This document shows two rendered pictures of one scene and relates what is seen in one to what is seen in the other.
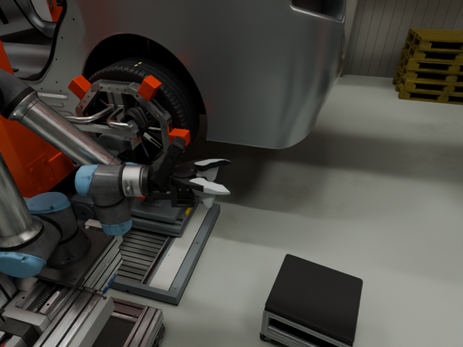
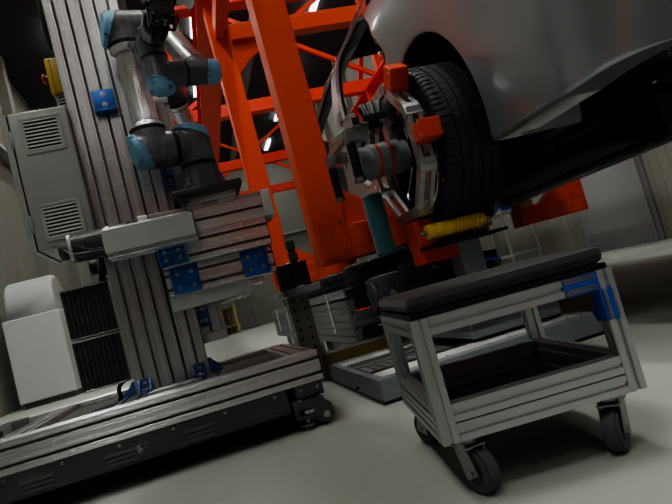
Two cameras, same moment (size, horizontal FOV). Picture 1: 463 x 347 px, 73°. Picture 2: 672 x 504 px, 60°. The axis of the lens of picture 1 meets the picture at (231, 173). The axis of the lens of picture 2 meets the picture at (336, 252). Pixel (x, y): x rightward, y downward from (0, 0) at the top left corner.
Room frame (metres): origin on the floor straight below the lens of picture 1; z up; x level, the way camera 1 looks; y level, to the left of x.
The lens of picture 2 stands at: (0.12, -1.30, 0.37)
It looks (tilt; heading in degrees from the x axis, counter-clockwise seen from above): 4 degrees up; 61
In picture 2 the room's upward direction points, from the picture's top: 15 degrees counter-clockwise
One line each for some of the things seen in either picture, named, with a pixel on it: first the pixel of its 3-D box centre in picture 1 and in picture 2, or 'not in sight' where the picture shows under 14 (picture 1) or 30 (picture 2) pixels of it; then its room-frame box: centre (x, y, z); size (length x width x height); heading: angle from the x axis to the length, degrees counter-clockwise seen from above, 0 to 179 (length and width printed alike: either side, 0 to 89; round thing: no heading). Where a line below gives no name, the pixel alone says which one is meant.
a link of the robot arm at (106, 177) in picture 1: (104, 182); (150, 43); (0.59, 0.30, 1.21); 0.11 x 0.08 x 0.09; 89
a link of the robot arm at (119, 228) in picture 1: (116, 208); (164, 75); (0.61, 0.30, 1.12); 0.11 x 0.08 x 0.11; 179
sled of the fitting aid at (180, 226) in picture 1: (158, 209); (484, 316); (1.72, 0.53, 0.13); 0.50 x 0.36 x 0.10; 75
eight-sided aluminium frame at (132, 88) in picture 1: (126, 131); (397, 156); (1.55, 0.58, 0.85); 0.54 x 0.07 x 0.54; 75
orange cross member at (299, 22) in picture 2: not in sight; (377, 27); (3.28, 2.63, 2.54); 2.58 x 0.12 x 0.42; 165
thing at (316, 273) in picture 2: not in sight; (320, 258); (2.29, 2.91, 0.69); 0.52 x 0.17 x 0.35; 165
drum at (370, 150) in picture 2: (118, 137); (381, 159); (1.48, 0.60, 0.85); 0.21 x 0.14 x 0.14; 165
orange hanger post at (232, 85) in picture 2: not in sight; (245, 144); (1.95, 3.00, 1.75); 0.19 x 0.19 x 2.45; 75
